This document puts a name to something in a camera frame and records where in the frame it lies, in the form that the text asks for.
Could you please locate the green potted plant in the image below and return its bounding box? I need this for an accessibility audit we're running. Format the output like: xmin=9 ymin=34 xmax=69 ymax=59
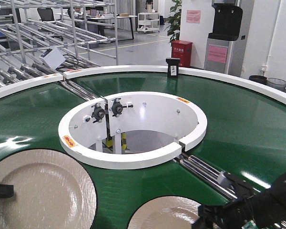
xmin=166 ymin=0 xmax=182 ymax=42

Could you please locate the black sensor box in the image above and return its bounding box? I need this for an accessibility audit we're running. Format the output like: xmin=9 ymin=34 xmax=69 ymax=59
xmin=166 ymin=57 xmax=180 ymax=78

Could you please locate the red fire extinguisher cabinet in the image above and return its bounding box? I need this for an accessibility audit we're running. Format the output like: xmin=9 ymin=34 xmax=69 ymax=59
xmin=171 ymin=40 xmax=193 ymax=67

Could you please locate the office desk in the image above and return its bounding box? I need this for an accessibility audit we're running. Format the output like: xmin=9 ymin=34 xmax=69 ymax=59
xmin=55 ymin=13 xmax=138 ymax=41

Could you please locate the metal roller rack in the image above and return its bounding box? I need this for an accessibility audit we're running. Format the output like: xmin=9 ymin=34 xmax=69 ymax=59
xmin=0 ymin=0 xmax=117 ymax=88

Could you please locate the beige plate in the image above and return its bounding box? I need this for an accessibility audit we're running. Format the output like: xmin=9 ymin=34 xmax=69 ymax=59
xmin=0 ymin=149 xmax=97 ymax=229
xmin=128 ymin=196 xmax=200 ymax=229

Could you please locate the pink wall notice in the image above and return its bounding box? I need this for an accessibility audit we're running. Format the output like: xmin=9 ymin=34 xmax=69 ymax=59
xmin=186 ymin=10 xmax=201 ymax=24

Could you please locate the white control box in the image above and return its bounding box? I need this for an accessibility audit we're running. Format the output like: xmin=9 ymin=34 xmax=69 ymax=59
xmin=39 ymin=46 xmax=66 ymax=70

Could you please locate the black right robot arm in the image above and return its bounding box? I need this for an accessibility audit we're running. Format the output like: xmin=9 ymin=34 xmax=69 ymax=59
xmin=192 ymin=172 xmax=286 ymax=229

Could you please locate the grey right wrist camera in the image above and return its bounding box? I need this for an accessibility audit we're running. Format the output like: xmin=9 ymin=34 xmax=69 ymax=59
xmin=217 ymin=171 xmax=255 ymax=198

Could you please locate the black water dispenser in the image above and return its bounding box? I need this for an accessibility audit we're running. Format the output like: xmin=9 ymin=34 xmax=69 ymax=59
xmin=204 ymin=0 xmax=243 ymax=73

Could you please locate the black waste bin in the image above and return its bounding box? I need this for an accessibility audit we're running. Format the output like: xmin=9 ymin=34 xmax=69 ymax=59
xmin=248 ymin=75 xmax=267 ymax=85

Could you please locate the white shelf cart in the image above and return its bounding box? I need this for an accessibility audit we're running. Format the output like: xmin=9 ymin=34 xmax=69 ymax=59
xmin=137 ymin=12 xmax=160 ymax=33

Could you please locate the white inner conveyor ring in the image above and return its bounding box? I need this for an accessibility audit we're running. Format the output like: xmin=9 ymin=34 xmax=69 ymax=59
xmin=58 ymin=91 xmax=208 ymax=170

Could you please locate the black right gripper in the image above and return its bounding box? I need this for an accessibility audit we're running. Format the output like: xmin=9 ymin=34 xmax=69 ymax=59
xmin=192 ymin=195 xmax=257 ymax=229

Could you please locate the white outer conveyor rim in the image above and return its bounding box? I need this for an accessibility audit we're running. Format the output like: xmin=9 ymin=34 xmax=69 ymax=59
xmin=0 ymin=65 xmax=286 ymax=105

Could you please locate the grey mesh waste bin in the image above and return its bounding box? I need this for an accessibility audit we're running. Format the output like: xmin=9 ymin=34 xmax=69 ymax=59
xmin=267 ymin=78 xmax=286 ymax=91

